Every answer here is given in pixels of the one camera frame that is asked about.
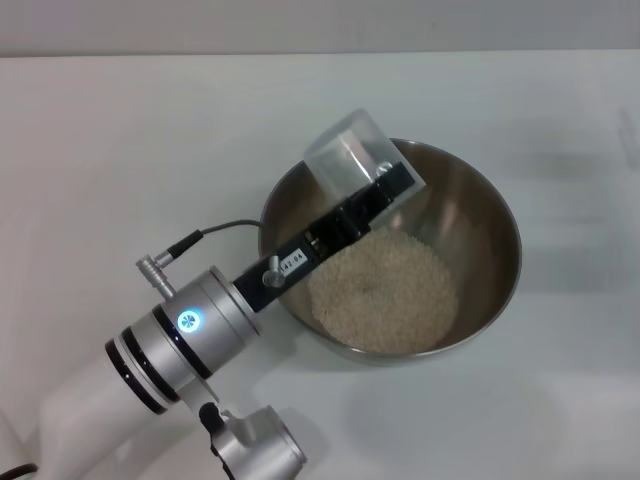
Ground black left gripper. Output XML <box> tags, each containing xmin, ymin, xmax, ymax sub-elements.
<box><xmin>233</xmin><ymin>162</ymin><xmax>426</xmax><ymax>315</ymax></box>

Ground clear plastic measuring cup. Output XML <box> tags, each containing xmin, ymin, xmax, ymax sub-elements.
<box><xmin>303</xmin><ymin>108</ymin><xmax>427</xmax><ymax>206</ymax></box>

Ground large stainless steel bowl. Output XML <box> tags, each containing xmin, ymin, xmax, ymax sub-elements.
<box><xmin>258</xmin><ymin>138</ymin><xmax>524</xmax><ymax>366</ymax></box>

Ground white rice grains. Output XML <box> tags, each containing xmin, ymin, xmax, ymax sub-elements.
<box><xmin>306</xmin><ymin>227</ymin><xmax>460</xmax><ymax>354</ymax></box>

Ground left gripper cable with connector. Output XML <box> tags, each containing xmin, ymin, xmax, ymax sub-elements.
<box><xmin>134</xmin><ymin>219</ymin><xmax>266</xmax><ymax>300</ymax></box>

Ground black cable loop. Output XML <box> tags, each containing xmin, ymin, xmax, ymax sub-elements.
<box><xmin>0</xmin><ymin>462</ymin><xmax>40</xmax><ymax>480</ymax></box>

